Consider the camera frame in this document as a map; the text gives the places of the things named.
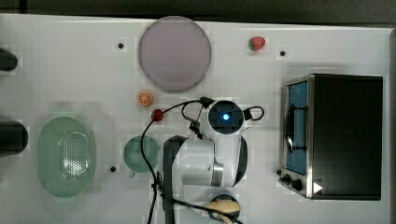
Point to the orange slice toy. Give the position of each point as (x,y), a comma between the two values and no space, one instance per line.
(144,98)

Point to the green perforated colander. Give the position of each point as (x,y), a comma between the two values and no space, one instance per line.
(64,157)

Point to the blue bowl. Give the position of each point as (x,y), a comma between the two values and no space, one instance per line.
(225,197)

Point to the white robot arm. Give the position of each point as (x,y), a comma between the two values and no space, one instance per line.
(217,157)

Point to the large red strawberry toy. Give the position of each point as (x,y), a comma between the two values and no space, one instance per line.
(256,43)

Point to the yellow banana toy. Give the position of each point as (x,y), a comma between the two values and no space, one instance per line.
(221,208)

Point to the dark grey pot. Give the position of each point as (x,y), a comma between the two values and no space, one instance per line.
(8,60)

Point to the grey round plate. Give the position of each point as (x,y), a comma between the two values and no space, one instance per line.
(174,53)

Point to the green measuring cup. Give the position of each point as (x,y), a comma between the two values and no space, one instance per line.
(138,151)

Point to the small red strawberry toy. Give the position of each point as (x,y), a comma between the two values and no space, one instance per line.
(157,115)

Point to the black frying pan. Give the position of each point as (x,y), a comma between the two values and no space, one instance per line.
(13,138)

